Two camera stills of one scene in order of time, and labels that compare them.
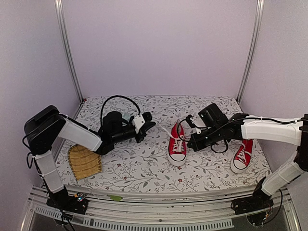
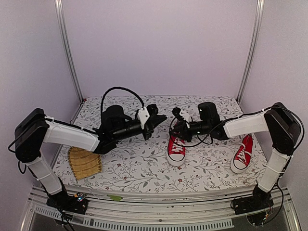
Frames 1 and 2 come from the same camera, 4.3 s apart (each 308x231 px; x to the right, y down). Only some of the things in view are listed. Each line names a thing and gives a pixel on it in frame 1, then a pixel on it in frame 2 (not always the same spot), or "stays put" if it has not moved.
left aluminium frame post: x=58 y=8 stays put
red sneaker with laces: x=177 y=151 stays put
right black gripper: x=197 y=147 → x=183 y=130
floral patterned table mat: x=163 y=161 stays put
